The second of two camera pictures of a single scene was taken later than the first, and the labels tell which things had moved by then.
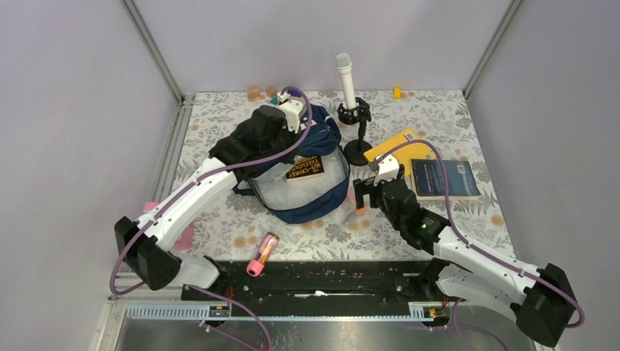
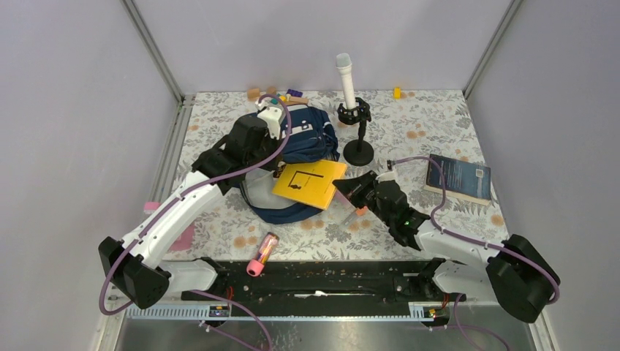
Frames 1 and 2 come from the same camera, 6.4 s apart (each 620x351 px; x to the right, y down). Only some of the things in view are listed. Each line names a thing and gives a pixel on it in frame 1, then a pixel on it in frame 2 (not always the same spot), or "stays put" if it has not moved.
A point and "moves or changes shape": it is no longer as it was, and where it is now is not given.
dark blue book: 427,180 moves or changes shape
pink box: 185,238 stays put
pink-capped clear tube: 267,246 stays put
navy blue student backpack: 309,199 moves or changes shape
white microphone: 344,64 stays put
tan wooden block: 252,93 stays put
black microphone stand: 357,153 stays put
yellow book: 405,153 → 311,182
